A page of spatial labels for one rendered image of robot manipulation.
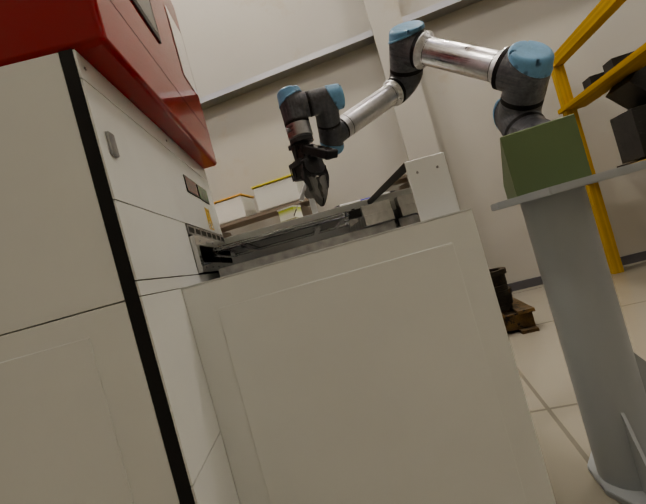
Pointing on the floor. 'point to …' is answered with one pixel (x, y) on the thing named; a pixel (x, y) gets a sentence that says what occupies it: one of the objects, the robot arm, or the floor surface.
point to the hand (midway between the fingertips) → (322, 201)
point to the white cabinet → (370, 375)
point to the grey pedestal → (596, 338)
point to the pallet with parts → (521, 317)
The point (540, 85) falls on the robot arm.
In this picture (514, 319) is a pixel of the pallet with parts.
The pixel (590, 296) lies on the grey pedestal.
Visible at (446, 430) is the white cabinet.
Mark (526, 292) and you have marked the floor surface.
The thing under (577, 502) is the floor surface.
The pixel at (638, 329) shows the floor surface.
